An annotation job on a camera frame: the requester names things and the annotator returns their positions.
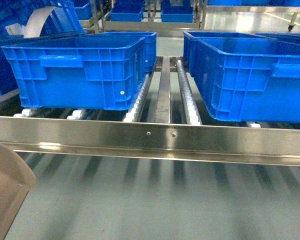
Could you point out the blue bin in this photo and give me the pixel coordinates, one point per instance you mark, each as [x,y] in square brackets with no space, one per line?
[191,43]
[250,80]
[150,47]
[7,80]
[79,72]

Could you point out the steel shelf rack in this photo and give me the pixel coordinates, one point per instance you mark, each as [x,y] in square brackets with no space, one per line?
[151,132]

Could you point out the blue left front bin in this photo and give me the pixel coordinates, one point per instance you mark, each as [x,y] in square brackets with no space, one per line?
[7,80]

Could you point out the blue right front bin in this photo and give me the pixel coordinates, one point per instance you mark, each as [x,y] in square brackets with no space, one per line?
[250,80]

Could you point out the blue centre front bin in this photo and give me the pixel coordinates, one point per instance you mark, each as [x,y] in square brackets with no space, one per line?
[79,72]

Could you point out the blue centre rear bin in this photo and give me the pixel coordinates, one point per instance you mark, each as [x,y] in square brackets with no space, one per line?
[150,47]

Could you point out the blue right rear bin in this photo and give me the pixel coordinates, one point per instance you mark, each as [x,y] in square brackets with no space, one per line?
[191,43]

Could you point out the beige plastic scoop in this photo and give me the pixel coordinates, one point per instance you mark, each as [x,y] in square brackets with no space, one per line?
[16,180]

